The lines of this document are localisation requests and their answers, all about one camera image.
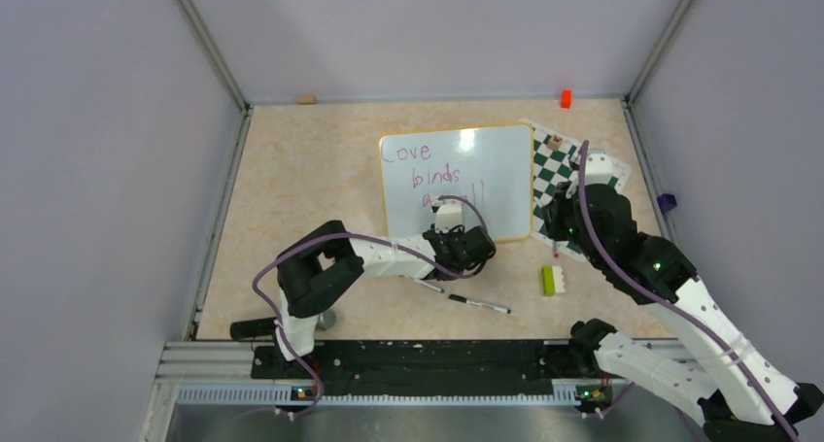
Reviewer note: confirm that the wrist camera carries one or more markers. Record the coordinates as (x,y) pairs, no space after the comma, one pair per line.
(592,168)
(448,215)

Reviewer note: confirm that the yellow framed whiteboard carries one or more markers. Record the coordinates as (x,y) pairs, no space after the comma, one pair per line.
(490,166)

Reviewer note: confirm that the green white chessboard mat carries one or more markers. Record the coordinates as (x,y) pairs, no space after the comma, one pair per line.
(550,169)

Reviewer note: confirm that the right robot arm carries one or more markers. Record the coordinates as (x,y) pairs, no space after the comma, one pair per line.
(726,386)

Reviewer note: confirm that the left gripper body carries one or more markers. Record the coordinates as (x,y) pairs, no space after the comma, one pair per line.
(457,230)

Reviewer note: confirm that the green capped marker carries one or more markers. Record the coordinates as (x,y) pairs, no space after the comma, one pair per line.
(430,286)

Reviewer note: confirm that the black grey microphone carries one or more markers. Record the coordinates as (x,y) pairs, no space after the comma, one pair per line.
(253,329)

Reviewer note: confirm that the green white toy brick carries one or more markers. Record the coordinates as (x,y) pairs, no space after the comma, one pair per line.
(552,280)

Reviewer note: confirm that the purple toy block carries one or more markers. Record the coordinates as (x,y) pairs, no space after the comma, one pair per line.
(666,202)

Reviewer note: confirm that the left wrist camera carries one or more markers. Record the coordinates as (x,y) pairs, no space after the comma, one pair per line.
(448,215)

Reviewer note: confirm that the small wooden block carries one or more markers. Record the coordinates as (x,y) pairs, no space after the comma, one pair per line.
(306,100)

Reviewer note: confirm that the orange toy block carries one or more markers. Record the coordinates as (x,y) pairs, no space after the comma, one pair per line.
(566,99)

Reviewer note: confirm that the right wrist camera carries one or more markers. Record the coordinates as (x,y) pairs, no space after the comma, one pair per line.
(592,168)

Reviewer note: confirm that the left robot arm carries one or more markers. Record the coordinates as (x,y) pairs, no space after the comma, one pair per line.
(315,272)

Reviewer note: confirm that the black capped marker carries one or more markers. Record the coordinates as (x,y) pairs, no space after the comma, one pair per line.
(480,304)

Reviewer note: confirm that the wooden letter cube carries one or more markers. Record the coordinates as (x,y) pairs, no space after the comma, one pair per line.
(555,143)

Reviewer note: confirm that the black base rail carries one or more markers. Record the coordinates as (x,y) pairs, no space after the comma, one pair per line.
(432,368)

